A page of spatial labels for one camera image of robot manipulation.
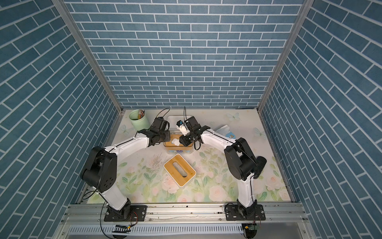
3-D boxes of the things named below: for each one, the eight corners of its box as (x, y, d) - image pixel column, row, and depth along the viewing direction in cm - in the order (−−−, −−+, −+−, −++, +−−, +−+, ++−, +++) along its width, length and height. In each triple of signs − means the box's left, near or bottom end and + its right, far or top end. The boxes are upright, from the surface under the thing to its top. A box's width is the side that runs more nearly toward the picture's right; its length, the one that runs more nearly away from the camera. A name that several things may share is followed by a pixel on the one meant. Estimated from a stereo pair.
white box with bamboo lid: (182, 190, 83) (182, 187, 78) (164, 168, 91) (162, 164, 86) (197, 176, 88) (197, 172, 83) (178, 157, 96) (178, 152, 91)
